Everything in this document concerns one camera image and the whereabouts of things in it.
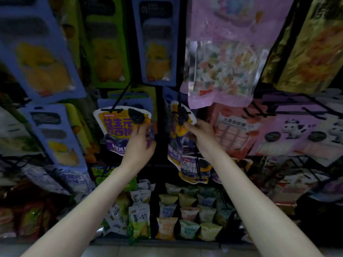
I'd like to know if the person's left hand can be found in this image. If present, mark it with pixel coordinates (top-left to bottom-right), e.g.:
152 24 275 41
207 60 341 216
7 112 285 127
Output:
119 123 157 172

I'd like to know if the person's right hand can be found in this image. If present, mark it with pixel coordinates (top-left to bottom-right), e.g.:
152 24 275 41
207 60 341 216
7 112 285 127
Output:
182 119 223 164

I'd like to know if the blue yellow curvy snack bag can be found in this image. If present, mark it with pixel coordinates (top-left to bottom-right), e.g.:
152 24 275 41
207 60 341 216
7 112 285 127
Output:
167 101 212 182
179 155 215 185
93 106 153 156

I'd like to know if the red sliced snack bag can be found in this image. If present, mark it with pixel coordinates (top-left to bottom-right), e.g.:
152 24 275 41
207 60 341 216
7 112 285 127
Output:
210 101 263 158

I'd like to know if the row of pale green pouches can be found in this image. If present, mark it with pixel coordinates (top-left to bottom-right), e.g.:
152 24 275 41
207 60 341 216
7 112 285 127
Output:
102 179 237 241

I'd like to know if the green dried mango packet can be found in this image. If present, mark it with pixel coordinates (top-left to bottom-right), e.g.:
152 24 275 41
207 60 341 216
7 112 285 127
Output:
80 0 131 89

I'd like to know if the gold egg tart candy bag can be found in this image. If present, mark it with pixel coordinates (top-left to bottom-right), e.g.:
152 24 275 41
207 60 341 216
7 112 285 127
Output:
263 0 343 95

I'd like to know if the person's right forearm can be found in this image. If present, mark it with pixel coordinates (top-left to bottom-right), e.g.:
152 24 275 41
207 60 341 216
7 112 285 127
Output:
209 152 325 257

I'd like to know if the person's left forearm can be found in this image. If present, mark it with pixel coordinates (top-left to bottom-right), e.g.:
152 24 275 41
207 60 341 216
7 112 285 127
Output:
21 163 148 257

